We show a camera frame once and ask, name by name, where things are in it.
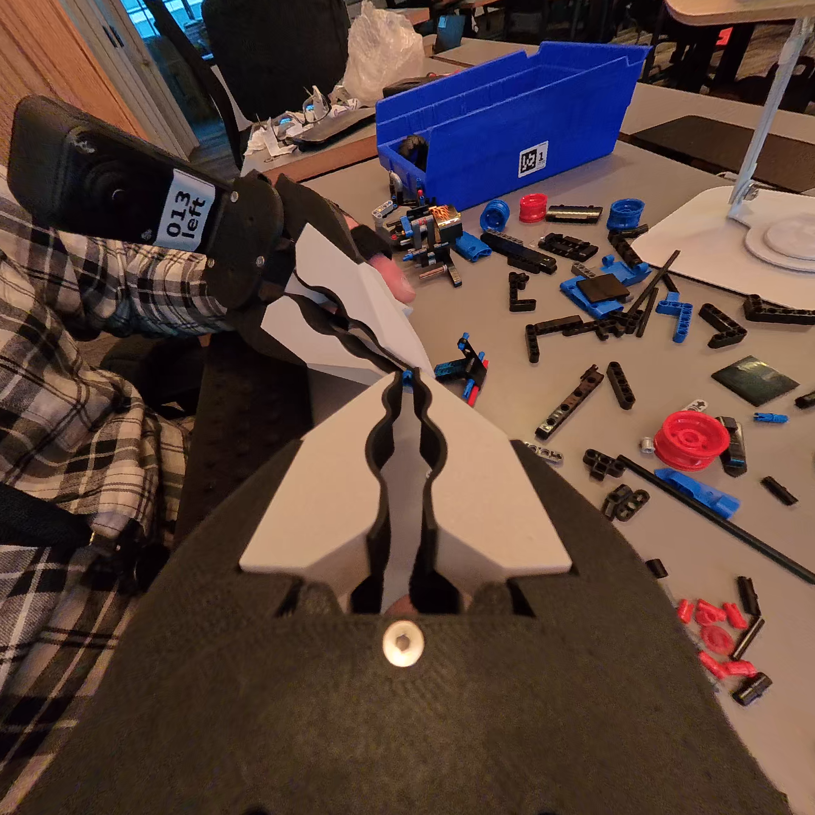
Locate black chair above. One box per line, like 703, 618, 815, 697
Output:
146, 0, 352, 171

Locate white book stand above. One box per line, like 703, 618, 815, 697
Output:
630, 0, 815, 311

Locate crumpled white papers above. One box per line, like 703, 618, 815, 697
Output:
245, 86, 377, 157

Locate thin black axle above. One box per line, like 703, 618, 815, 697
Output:
630, 250, 681, 339

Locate person's left forearm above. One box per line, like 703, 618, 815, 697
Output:
57, 245, 234, 340

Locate person's left hand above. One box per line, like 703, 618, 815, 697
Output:
344, 213, 418, 304

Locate black bent connector beam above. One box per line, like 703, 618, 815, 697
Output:
743, 294, 815, 327

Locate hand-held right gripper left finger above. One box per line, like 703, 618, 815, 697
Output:
239, 373, 405, 615

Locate grey desk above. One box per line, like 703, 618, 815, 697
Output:
239, 38, 815, 815

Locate small beam and pins assembly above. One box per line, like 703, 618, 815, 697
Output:
435, 331, 492, 409

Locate black straight beam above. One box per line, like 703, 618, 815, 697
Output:
608, 230, 644, 269

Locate blue plastic bin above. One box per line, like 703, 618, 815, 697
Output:
376, 41, 652, 212

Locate black strap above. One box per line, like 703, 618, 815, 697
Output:
0, 483, 149, 575

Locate blue angled beam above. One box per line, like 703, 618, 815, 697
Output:
656, 292, 694, 344

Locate blue curved brick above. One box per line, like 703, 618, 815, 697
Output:
655, 468, 742, 520

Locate black angular brick cluster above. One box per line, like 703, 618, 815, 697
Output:
716, 416, 750, 478

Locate long black axle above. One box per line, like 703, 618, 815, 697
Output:
616, 454, 815, 586

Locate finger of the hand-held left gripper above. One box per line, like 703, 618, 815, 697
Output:
295, 223, 436, 371
260, 295, 400, 386

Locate white plastic bag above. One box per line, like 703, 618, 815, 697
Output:
344, 0, 427, 107

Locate person's plaid shirt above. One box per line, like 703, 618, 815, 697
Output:
0, 166, 200, 797

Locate pile of small mixed bricks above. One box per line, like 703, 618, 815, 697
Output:
644, 557, 775, 708

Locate long black beam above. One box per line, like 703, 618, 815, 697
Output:
535, 365, 605, 442
481, 230, 559, 275

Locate small Lego axle assembly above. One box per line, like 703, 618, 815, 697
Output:
455, 337, 489, 383

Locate blue and black brick assembly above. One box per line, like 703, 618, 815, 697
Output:
560, 255, 652, 321

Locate black rectangular frame brick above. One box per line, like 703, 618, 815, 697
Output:
538, 232, 601, 262

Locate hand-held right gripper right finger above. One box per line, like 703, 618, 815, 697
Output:
410, 369, 574, 615

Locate black perforated connector brick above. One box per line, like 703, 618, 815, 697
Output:
576, 315, 641, 341

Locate partly built toy truck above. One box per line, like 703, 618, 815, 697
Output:
374, 172, 472, 289

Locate black flat panel tile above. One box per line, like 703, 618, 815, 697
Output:
711, 355, 801, 408

